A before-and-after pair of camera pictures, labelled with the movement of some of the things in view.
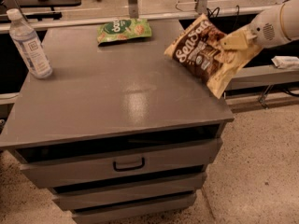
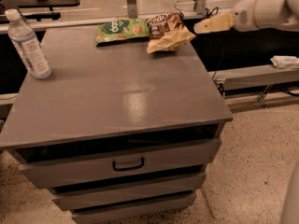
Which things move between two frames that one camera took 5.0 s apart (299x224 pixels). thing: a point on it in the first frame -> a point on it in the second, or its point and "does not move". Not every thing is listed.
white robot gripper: (265, 29) -> (243, 17)
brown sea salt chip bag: (198, 49) -> (167, 32)
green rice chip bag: (120, 29) does not move
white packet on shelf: (285, 62) does not move
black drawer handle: (129, 168) does not move
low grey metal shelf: (267, 75) does not move
